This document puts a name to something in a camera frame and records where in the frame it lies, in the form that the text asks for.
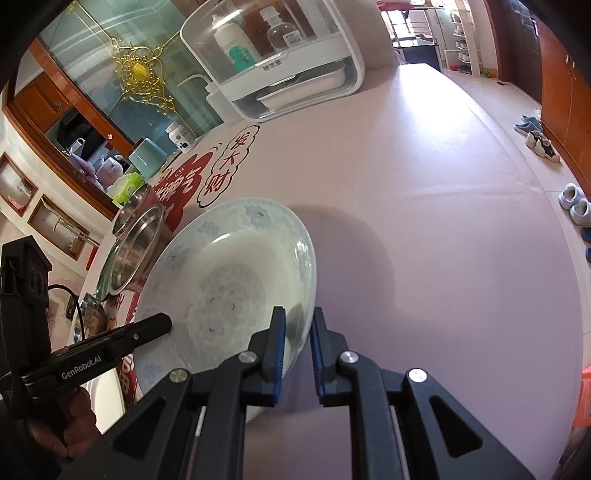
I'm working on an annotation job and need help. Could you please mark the green tissue box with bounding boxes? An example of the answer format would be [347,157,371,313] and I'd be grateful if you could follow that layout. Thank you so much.
[113,172,147,205]

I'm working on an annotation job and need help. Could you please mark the printed pink tablecloth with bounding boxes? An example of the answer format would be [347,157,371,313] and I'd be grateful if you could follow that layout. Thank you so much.
[69,62,591,480]

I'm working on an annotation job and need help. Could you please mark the white blue floral porcelain plate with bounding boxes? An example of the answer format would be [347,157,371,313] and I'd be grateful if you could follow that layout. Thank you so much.
[133,198,317,423]

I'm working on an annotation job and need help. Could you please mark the black and white sneakers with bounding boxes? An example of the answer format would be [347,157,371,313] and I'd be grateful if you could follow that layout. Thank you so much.
[525,130,562,164]

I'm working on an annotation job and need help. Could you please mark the wood framed glass partition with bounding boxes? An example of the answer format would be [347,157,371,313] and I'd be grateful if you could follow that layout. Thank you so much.
[2,0,241,220]

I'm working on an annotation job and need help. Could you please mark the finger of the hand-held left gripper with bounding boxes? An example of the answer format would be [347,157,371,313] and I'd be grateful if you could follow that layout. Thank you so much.
[99,312,173,352]

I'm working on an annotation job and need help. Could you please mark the stainless steel bowl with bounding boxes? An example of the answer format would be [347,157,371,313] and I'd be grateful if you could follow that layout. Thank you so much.
[96,205,169,296]
[112,183,165,238]

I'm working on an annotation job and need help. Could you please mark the clear plastic bottle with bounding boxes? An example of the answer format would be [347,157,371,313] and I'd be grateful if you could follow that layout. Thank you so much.
[259,8,301,49]

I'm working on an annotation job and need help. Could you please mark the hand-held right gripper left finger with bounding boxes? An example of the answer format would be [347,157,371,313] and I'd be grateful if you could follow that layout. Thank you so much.
[58,305,287,480]

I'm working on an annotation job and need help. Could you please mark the black cable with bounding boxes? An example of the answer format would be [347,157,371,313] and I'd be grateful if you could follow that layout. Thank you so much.
[46,285,86,344]

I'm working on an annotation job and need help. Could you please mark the purple kettle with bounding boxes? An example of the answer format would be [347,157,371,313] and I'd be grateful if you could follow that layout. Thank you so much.
[92,156,124,191]

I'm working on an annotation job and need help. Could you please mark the white water dispenser appliance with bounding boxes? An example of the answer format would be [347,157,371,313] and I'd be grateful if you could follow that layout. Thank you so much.
[179,0,366,123]

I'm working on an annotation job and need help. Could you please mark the clear squeeze bottle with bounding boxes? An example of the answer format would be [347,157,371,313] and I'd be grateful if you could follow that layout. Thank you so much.
[178,74,228,125]

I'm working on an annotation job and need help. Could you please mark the brown wooden cabinet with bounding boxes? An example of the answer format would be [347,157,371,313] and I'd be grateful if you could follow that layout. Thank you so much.
[485,0,591,195]

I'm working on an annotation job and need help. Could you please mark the white pill bottle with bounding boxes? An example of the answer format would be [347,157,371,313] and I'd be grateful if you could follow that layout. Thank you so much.
[166,122,195,154]

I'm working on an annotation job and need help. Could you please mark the small metal dish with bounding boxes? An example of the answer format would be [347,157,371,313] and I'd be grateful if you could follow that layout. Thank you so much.
[73,294,108,340]

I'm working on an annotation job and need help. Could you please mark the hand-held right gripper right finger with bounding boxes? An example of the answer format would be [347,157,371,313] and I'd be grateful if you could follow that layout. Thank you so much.
[310,307,537,480]

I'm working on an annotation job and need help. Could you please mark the white blue child shoe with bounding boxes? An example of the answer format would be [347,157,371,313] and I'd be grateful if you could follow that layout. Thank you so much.
[569,198,591,227]
[558,183,585,210]

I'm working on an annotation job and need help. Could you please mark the white bottle with teal label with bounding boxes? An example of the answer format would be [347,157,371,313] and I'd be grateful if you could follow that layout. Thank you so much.
[211,14,263,73]

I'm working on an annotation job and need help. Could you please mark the teal ceramic cup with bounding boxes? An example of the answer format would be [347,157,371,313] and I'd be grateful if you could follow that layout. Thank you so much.
[128,137,170,179]

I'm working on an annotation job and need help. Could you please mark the grey blue slippers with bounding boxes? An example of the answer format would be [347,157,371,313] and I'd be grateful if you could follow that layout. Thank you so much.
[514,115,544,136]

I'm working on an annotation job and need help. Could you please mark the shoe rack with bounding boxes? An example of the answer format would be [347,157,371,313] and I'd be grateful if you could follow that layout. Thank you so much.
[444,0,484,77]

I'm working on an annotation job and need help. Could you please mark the person's left hand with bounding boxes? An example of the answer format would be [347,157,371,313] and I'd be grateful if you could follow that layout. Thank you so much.
[27,385,105,459]

